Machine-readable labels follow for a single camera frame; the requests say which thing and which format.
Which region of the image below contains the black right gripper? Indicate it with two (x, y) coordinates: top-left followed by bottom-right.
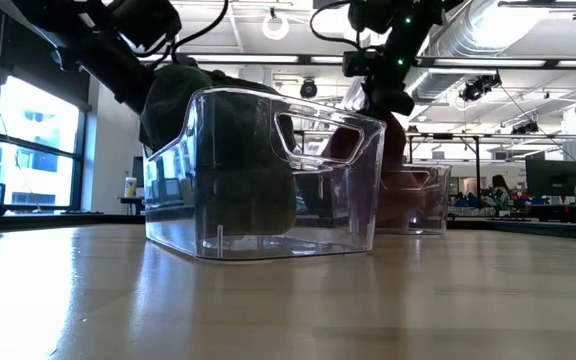
(360, 78), (417, 118)

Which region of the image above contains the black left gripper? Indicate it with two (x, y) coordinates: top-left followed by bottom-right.
(78, 33), (158, 116)

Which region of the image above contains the maroon hat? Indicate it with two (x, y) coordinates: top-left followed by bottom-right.
(317, 112), (427, 231)

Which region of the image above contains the dark green hat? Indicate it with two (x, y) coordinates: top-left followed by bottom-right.
(138, 63), (299, 237)

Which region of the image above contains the large clear plastic bin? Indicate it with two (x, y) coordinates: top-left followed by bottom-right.
(142, 87), (388, 262)

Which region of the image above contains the black round ceiling speaker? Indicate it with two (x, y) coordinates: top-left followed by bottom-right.
(299, 78), (319, 100)

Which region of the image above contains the long ceiling light strip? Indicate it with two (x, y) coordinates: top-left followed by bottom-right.
(140, 53), (344, 65)
(417, 58), (576, 69)

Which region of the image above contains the small clear plastic bin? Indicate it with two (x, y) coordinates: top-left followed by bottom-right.
(375, 162), (453, 236)

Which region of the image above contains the person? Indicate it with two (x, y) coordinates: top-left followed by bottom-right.
(487, 173), (512, 206)

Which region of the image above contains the black computer monitor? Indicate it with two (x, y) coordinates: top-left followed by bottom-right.
(525, 158), (576, 199)

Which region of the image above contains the cluttered office desk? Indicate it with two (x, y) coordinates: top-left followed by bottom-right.
(445, 199), (576, 225)

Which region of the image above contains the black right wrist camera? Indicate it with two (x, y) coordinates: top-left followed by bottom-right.
(341, 49), (385, 79)

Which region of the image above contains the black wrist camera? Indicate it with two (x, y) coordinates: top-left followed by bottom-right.
(109, 0), (183, 54)
(341, 49), (385, 79)

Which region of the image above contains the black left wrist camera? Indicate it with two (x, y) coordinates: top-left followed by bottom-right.
(109, 0), (183, 54)

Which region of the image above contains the black ceiling-mounted camera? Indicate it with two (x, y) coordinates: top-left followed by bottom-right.
(511, 119), (540, 135)
(460, 72), (502, 103)

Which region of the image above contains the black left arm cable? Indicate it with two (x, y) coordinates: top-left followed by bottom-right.
(137, 0), (230, 65)

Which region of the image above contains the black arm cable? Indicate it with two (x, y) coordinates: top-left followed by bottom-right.
(137, 0), (230, 65)
(309, 0), (369, 52)

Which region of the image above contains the silver air duct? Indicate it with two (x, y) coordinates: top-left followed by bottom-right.
(402, 0), (524, 104)

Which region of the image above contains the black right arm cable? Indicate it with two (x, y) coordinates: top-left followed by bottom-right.
(309, 0), (369, 52)

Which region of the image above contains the black metal rack frame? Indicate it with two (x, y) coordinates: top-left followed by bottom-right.
(406, 132), (484, 209)

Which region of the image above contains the white hanging ring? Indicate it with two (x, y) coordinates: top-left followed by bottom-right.
(261, 13), (290, 41)

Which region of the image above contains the black table border rail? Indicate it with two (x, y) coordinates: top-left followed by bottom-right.
(0, 213), (576, 242)

